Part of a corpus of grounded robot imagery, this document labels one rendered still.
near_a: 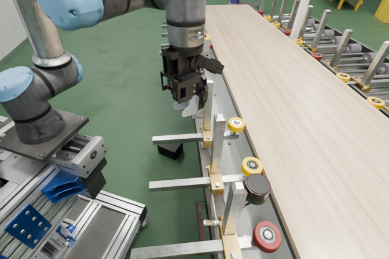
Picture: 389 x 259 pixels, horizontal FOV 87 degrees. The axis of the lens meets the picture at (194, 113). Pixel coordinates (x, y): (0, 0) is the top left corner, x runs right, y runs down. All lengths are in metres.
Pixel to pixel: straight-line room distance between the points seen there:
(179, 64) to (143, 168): 1.63
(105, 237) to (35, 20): 1.21
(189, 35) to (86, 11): 0.17
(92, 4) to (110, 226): 1.38
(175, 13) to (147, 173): 1.68
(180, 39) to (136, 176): 1.65
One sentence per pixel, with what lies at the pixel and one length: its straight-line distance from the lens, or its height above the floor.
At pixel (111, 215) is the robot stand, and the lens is 1.59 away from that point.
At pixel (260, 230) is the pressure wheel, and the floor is 0.90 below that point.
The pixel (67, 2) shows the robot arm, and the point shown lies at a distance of 0.34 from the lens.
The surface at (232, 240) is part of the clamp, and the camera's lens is 0.76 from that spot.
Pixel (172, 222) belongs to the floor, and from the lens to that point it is 1.72.
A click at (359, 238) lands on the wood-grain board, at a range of 0.87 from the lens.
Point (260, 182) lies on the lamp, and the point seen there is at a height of 1.13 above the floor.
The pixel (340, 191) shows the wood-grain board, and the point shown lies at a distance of 0.94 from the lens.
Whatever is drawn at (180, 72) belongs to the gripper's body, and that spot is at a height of 1.37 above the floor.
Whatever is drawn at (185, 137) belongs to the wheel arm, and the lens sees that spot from 1.03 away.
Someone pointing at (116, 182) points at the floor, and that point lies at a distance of 1.97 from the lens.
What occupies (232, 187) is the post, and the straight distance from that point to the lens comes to 0.54.
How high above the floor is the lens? 1.58
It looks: 40 degrees down
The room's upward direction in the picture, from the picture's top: straight up
